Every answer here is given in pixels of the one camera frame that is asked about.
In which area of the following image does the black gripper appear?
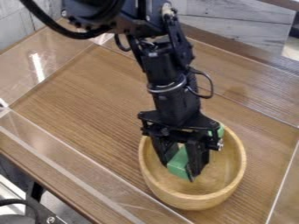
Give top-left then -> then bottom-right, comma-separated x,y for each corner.
137,73 -> 223,182

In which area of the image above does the green rectangular block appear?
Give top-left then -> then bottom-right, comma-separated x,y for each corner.
165,124 -> 224,180

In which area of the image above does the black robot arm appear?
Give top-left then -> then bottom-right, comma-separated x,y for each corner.
20,0 -> 224,180

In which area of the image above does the brown wooden bowl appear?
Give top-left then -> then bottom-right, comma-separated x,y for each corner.
137,126 -> 247,211

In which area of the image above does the clear acrylic front wall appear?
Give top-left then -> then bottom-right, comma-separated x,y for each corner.
0,108 -> 192,224

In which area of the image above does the black table leg bracket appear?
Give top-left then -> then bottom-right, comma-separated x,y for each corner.
25,181 -> 68,224

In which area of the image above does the black cable under table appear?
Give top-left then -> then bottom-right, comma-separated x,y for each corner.
0,198 -> 44,224

